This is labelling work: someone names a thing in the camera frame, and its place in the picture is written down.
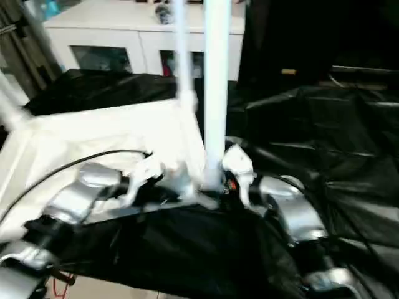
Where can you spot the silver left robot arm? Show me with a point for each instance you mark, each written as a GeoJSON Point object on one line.
{"type": "Point", "coordinates": [78, 193]}

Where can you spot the black plastic mat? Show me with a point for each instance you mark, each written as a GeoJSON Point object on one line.
{"type": "Point", "coordinates": [202, 243]}

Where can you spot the small yellow label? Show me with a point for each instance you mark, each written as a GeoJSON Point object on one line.
{"type": "Point", "coordinates": [289, 71]}

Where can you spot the grey brown curtain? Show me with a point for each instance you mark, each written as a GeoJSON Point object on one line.
{"type": "Point", "coordinates": [22, 53]}

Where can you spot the white sideboard cabinet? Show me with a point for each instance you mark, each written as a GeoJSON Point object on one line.
{"type": "Point", "coordinates": [103, 34]}

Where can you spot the red and white bottle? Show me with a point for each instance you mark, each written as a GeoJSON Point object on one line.
{"type": "Point", "coordinates": [169, 68]}

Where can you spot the white plastic table leg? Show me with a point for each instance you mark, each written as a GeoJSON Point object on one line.
{"type": "Point", "coordinates": [184, 62]}
{"type": "Point", "coordinates": [216, 93]}
{"type": "Point", "coordinates": [11, 106]}

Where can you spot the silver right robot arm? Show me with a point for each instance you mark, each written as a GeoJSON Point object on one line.
{"type": "Point", "coordinates": [296, 211]}

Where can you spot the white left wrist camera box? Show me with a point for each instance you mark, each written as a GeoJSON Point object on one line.
{"type": "Point", "coordinates": [140, 177]}

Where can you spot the grey flat bar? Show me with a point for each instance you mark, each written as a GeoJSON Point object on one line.
{"type": "Point", "coordinates": [364, 69]}

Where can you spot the clear bag of dark items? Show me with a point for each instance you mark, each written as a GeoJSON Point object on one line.
{"type": "Point", "coordinates": [163, 14]}

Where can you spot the white plastic table top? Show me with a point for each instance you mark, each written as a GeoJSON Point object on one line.
{"type": "Point", "coordinates": [78, 134]}

